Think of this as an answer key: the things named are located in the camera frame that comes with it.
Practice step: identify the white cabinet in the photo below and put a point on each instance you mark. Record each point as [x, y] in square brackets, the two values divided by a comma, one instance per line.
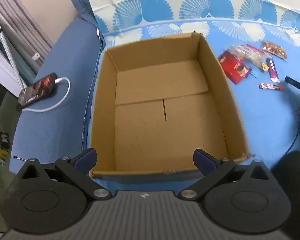
[0, 67]

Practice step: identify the grey curtain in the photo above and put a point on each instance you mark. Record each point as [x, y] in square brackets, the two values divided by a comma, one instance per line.
[22, 30]

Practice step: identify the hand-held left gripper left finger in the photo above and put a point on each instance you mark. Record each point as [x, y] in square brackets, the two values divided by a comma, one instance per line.
[86, 159]

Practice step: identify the clear bag of colourful candies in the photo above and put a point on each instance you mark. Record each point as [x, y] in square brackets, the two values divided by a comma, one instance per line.
[247, 55]

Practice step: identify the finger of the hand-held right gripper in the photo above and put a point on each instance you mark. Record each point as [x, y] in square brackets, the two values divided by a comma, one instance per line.
[293, 82]

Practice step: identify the red snack bag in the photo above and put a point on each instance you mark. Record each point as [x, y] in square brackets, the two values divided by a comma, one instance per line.
[231, 67]

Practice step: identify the purple and white snack bar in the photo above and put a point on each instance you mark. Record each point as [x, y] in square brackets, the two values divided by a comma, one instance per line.
[273, 71]

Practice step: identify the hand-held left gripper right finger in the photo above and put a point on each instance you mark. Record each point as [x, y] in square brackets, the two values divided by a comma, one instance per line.
[202, 159]

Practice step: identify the blue fabric sofa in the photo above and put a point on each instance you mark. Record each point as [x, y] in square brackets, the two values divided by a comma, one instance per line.
[65, 55]

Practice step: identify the white pole with black grip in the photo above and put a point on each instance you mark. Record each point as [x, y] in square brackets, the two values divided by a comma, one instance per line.
[11, 57]

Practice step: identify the clear bag of coated nuts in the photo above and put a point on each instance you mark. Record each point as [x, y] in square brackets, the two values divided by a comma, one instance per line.
[275, 49]

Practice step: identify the white clip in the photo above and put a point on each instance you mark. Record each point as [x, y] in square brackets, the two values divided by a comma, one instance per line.
[35, 56]

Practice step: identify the cardboard box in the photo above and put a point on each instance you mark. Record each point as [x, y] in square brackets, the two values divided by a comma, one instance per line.
[140, 130]

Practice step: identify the black smartphone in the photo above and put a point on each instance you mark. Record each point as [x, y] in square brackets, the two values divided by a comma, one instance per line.
[37, 90]

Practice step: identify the small red and white bar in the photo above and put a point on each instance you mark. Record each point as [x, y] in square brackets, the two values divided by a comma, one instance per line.
[270, 86]

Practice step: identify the blue white fan-print blanket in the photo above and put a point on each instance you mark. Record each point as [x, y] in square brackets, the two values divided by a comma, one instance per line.
[265, 117]

